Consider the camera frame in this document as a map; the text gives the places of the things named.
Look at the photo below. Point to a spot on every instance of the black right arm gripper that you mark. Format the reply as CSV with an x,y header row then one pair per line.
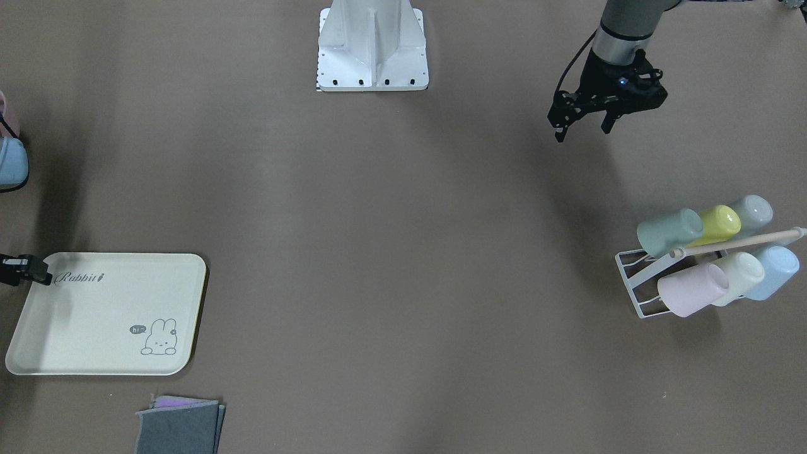
x,y
28,268

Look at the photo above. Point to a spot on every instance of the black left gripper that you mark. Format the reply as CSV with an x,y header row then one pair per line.
x,y
597,77

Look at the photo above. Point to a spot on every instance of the cream rabbit tray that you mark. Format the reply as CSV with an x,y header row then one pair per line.
x,y
111,314

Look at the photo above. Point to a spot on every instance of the green cup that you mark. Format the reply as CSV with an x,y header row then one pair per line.
x,y
659,236

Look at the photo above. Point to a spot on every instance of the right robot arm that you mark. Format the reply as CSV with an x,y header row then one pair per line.
x,y
328,188

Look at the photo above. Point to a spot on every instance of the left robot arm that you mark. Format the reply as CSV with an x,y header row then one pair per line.
x,y
624,28

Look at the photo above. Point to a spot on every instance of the yellow cup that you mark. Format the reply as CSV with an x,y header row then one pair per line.
x,y
720,223

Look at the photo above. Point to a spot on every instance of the pale grey-blue cup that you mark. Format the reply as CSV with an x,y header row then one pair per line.
x,y
754,213

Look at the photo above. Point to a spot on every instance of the pink cup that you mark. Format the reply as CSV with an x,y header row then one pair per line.
x,y
690,290

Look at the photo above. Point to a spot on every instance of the cream white cup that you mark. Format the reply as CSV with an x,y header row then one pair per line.
x,y
743,271

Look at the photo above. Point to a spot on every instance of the light blue cup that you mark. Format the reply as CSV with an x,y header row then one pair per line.
x,y
779,264

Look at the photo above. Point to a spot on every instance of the grey folded cloth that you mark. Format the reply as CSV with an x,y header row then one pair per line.
x,y
174,424

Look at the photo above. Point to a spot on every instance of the white wire cup rack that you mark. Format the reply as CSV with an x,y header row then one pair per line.
x,y
640,272

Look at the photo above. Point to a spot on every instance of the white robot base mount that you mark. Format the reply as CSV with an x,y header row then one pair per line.
x,y
371,46

